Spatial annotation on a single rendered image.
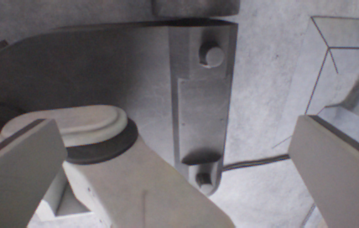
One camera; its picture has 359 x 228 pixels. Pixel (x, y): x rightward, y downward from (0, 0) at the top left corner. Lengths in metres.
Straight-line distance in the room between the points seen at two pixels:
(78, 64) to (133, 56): 0.11
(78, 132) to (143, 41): 0.22
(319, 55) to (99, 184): 0.78
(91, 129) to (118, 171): 0.08
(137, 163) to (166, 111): 0.21
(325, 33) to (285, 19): 0.16
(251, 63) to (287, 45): 0.13
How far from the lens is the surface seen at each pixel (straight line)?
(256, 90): 0.78
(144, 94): 0.48
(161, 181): 0.30
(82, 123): 0.36
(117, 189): 0.30
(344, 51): 0.93
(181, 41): 0.43
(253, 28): 0.71
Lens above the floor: 0.61
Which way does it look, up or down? 59 degrees down
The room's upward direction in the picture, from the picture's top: 158 degrees clockwise
